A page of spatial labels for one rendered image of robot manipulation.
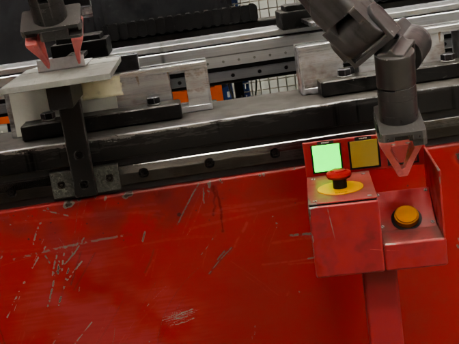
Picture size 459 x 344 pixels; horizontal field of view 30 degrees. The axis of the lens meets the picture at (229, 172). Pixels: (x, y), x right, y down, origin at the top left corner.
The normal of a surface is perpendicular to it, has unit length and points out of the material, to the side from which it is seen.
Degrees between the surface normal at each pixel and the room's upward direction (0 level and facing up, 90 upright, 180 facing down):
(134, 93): 90
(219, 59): 90
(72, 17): 29
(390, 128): 14
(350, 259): 90
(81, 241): 90
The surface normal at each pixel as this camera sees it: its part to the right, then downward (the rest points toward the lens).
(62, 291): 0.06, 0.24
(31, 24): -0.10, -0.72
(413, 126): -0.15, -0.87
